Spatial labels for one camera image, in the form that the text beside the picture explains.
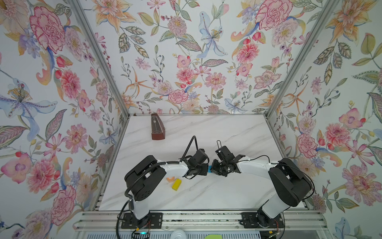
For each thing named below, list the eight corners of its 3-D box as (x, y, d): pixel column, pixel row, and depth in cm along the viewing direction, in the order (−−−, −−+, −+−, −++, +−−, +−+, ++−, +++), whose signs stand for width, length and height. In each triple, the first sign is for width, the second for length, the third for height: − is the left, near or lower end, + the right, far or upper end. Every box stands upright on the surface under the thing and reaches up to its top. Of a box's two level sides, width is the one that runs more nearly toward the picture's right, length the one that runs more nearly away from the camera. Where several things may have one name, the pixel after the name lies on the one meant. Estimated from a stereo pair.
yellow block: (171, 189, 87) (171, 187, 85) (176, 179, 90) (176, 177, 88) (177, 191, 86) (176, 190, 84) (181, 181, 90) (181, 179, 88)
